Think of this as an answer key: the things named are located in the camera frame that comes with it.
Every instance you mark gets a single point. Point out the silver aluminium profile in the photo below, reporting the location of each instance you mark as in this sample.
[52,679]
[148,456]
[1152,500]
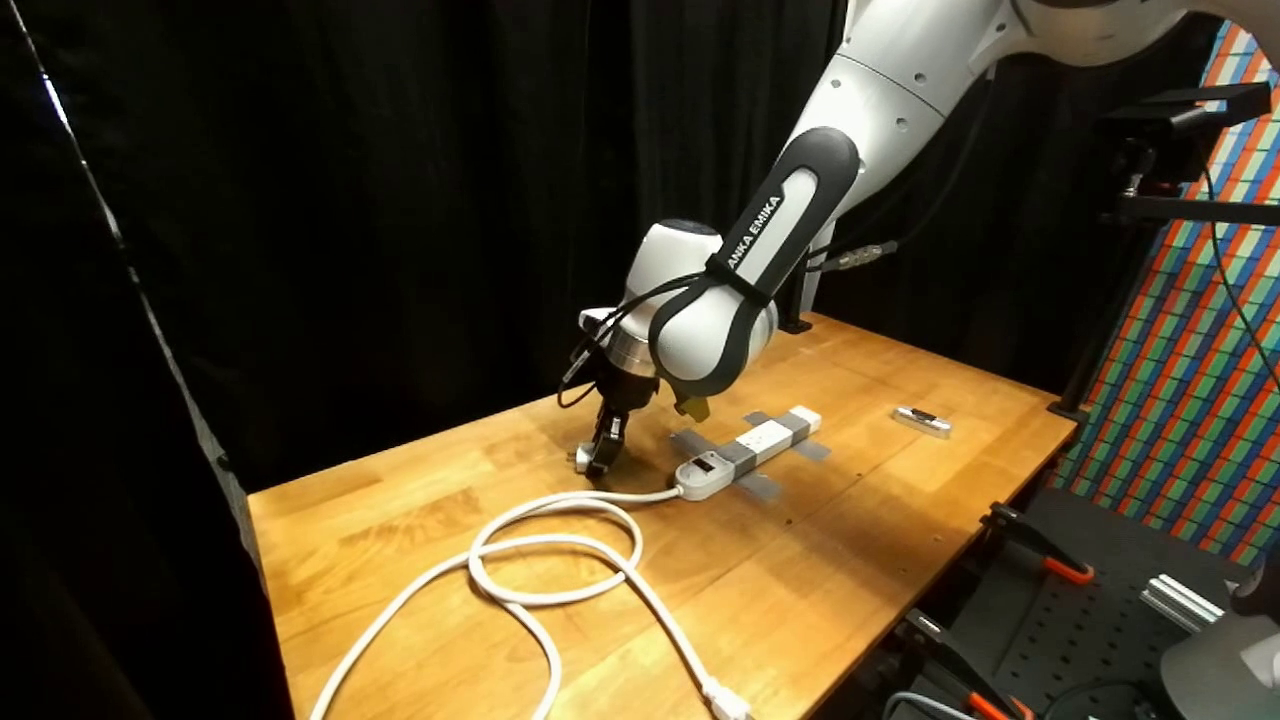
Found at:
[1185,601]

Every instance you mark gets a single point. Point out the grey tape strip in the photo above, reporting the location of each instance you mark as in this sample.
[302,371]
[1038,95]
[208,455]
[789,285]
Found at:
[720,462]

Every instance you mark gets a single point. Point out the black curtain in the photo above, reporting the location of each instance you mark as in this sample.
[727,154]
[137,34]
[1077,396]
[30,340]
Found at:
[402,172]

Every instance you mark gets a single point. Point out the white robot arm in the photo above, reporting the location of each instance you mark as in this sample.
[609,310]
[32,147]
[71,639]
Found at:
[904,83]

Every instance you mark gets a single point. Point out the colourful checkered board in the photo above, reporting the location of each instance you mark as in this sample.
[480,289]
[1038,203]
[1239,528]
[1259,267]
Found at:
[1203,387]

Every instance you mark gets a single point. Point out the white power strip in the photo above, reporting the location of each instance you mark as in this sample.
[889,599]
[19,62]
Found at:
[794,426]
[764,439]

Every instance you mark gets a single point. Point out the small white and black device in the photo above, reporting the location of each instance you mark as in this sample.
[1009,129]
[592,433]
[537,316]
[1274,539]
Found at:
[922,422]

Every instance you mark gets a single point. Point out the black camera on boom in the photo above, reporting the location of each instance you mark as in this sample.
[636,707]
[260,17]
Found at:
[1180,120]

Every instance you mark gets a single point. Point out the grey dome shaped object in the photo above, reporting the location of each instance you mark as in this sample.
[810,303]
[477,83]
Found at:
[1226,672]

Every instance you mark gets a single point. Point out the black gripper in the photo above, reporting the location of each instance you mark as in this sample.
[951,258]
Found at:
[624,387]

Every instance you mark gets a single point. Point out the black perforated board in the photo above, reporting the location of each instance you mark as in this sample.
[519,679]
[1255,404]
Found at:
[1122,625]

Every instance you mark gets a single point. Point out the white charger head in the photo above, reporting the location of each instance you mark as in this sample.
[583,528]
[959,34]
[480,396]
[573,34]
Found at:
[592,462]

